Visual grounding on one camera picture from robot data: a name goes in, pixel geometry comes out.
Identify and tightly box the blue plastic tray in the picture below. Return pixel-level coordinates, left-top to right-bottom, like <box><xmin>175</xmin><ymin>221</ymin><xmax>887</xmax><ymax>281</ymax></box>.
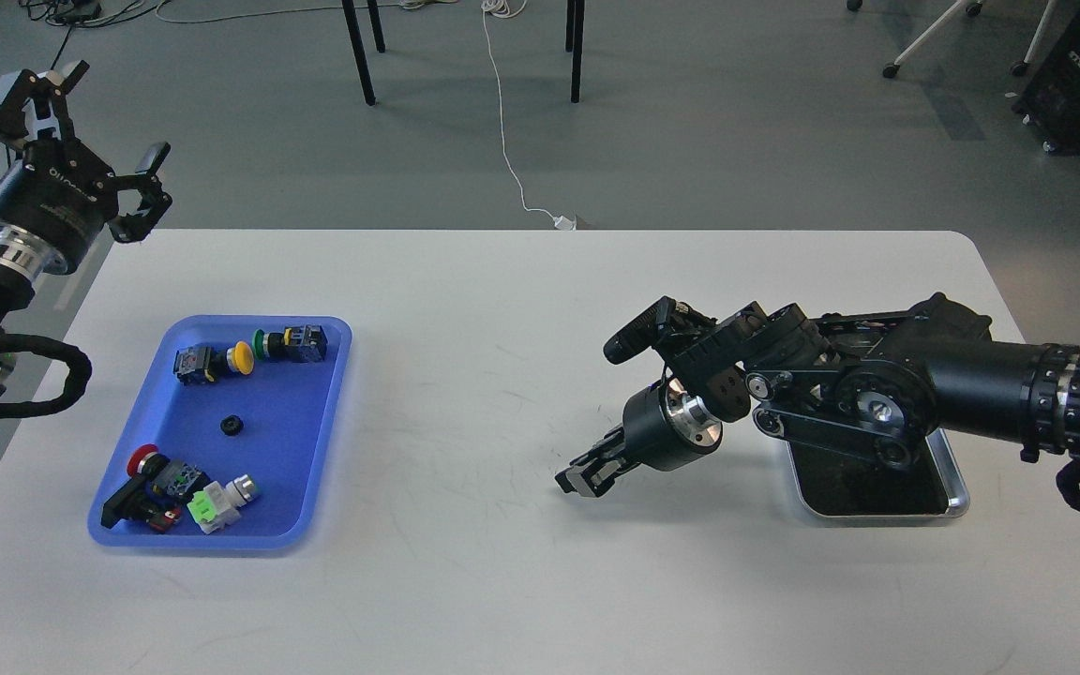
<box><xmin>87</xmin><ymin>315</ymin><xmax>353</xmax><ymax>552</ymax></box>

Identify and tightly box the yellow push button switch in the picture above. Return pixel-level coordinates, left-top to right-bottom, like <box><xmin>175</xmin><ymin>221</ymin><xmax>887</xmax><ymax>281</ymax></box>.
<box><xmin>172</xmin><ymin>341</ymin><xmax>256</xmax><ymax>384</ymax></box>

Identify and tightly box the silver metal tray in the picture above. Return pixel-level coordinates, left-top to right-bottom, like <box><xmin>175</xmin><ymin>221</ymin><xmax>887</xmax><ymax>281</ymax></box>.
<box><xmin>786</xmin><ymin>428</ymin><xmax>971</xmax><ymax>526</ymax></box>

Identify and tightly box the red emergency stop button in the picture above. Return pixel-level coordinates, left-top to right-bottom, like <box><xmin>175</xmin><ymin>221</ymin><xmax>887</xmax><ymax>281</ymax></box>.
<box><xmin>102</xmin><ymin>443</ymin><xmax>210</xmax><ymax>534</ymax></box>

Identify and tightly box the white cable with plug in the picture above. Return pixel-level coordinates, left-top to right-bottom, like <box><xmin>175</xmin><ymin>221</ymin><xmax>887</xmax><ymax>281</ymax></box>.
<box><xmin>481</xmin><ymin>0</ymin><xmax>578</xmax><ymax>232</ymax></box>

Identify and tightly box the green push button switch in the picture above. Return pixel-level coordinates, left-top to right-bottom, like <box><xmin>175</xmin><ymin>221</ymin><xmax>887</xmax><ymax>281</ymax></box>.
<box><xmin>251</xmin><ymin>324</ymin><xmax>327</xmax><ymax>363</ymax></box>

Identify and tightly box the black table leg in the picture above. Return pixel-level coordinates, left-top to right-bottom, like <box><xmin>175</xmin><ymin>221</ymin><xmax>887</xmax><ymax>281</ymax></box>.
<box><xmin>564</xmin><ymin>0</ymin><xmax>586</xmax><ymax>104</ymax></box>
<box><xmin>341</xmin><ymin>0</ymin><xmax>386</xmax><ymax>107</ymax></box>

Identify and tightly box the silver switch with green block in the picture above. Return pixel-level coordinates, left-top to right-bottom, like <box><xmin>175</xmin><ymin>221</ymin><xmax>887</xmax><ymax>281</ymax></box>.
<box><xmin>186</xmin><ymin>474</ymin><xmax>261</xmax><ymax>534</ymax></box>

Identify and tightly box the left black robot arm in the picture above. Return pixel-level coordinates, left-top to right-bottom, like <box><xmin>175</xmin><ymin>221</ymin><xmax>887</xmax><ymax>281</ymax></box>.
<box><xmin>0</xmin><ymin>60</ymin><xmax>172</xmax><ymax>419</ymax></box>

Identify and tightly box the black table leg left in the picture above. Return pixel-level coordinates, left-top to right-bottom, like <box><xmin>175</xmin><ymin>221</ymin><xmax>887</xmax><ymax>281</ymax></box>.
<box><xmin>341</xmin><ymin>0</ymin><xmax>386</xmax><ymax>107</ymax></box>

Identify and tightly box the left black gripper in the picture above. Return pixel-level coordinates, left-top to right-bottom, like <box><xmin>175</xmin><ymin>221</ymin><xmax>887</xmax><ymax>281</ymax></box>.
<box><xmin>0</xmin><ymin>60</ymin><xmax>173</xmax><ymax>275</ymax></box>

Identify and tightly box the black table leg right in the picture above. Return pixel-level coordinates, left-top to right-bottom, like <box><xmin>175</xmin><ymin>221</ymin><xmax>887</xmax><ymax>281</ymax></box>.
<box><xmin>564</xmin><ymin>0</ymin><xmax>586</xmax><ymax>104</ymax></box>

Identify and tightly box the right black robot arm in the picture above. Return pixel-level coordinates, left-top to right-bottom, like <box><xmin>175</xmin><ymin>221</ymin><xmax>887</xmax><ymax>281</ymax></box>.
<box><xmin>556</xmin><ymin>293</ymin><xmax>1080</xmax><ymax>514</ymax></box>

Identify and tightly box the white chair base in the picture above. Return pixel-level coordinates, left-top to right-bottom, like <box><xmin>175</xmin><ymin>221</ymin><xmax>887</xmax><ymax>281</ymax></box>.
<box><xmin>879</xmin><ymin>1</ymin><xmax>1061</xmax><ymax>81</ymax></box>

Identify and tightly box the black floor cable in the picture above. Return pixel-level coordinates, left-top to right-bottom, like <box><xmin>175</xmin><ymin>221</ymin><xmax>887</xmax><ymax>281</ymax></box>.
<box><xmin>21</xmin><ymin>0</ymin><xmax>152</xmax><ymax>57</ymax></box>

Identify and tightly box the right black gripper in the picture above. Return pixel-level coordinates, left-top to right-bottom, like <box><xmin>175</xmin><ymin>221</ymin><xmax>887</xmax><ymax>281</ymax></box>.
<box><xmin>554</xmin><ymin>384</ymin><xmax>723</xmax><ymax>497</ymax></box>

